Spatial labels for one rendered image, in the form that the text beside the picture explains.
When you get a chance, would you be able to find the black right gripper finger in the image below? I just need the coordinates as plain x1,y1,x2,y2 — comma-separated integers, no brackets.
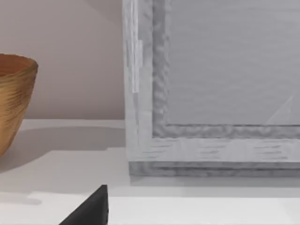
58,184,109,225

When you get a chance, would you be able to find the brown wooden bowl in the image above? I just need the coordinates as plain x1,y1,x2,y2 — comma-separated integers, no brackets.
0,53,39,158

